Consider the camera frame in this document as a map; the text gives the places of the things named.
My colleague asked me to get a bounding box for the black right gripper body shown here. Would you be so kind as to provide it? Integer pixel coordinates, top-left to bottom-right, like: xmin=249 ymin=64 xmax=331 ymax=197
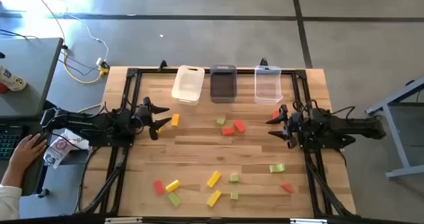
xmin=280 ymin=104 xmax=303 ymax=150

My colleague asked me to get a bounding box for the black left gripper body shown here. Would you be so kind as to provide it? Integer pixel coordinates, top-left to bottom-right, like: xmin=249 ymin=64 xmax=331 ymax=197
xmin=134 ymin=97 xmax=159 ymax=141

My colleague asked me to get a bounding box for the yellow wooden cylinder block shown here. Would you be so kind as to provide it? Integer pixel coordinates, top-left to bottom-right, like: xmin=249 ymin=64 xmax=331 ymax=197
xmin=165 ymin=179 xmax=182 ymax=194

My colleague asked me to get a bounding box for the green rectangular wooden block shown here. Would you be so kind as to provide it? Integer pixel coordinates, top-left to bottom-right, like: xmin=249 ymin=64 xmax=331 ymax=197
xmin=168 ymin=191 xmax=182 ymax=207

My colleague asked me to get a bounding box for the long yellow wooden block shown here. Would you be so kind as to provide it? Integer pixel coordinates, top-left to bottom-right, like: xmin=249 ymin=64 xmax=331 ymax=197
xmin=206 ymin=170 xmax=223 ymax=188
xmin=206 ymin=189 xmax=223 ymax=208

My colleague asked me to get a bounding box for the clear plastic bin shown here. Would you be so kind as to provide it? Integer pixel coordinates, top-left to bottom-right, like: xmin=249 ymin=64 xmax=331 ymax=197
xmin=254 ymin=65 xmax=284 ymax=105

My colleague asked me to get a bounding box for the white plastic bin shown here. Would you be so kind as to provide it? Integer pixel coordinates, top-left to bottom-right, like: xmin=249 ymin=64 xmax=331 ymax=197
xmin=170 ymin=64 xmax=205 ymax=107

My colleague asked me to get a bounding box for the grey plastic bin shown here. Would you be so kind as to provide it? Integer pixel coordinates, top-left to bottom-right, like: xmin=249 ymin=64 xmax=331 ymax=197
xmin=209 ymin=64 xmax=238 ymax=104

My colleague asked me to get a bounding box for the white plastic bag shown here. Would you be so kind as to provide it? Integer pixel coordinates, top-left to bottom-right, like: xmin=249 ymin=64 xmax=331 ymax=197
xmin=62 ymin=128 xmax=91 ymax=151

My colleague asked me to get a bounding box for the white printed snack bag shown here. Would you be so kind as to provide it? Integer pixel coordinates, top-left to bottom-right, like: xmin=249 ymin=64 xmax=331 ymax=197
xmin=42 ymin=133 xmax=72 ymax=170

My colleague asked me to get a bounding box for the person's hand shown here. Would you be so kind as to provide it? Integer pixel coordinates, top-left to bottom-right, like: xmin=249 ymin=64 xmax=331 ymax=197
xmin=9 ymin=133 xmax=49 ymax=178

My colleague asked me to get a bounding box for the grey desk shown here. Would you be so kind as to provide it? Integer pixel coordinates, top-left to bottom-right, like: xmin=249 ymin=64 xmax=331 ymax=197
xmin=0 ymin=37 xmax=64 ymax=198

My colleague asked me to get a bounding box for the white printed bottle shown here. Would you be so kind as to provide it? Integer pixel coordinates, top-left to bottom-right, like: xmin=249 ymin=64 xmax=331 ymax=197
xmin=0 ymin=64 xmax=28 ymax=92

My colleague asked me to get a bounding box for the black backlit keyboard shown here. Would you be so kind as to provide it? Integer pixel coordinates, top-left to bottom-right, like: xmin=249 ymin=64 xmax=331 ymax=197
xmin=0 ymin=123 xmax=24 ymax=161

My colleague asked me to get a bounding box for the black aluminium table frame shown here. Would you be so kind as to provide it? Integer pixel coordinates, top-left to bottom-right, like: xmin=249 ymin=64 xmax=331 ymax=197
xmin=74 ymin=66 xmax=357 ymax=218

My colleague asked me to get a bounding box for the yellow cable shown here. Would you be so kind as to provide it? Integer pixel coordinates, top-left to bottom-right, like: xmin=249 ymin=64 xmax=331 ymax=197
xmin=62 ymin=50 xmax=111 ymax=85

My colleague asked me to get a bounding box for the white cable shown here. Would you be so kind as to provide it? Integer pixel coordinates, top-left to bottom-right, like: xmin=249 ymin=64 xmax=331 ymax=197
xmin=64 ymin=13 xmax=110 ymax=66

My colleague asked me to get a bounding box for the silver metal bracket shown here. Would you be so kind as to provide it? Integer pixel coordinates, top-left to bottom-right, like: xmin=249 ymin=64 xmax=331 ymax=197
xmin=290 ymin=218 xmax=329 ymax=224
xmin=104 ymin=217 xmax=143 ymax=224

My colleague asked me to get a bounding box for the grey-blue table frame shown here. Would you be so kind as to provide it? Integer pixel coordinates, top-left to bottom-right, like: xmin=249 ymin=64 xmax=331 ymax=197
xmin=365 ymin=76 xmax=424 ymax=180

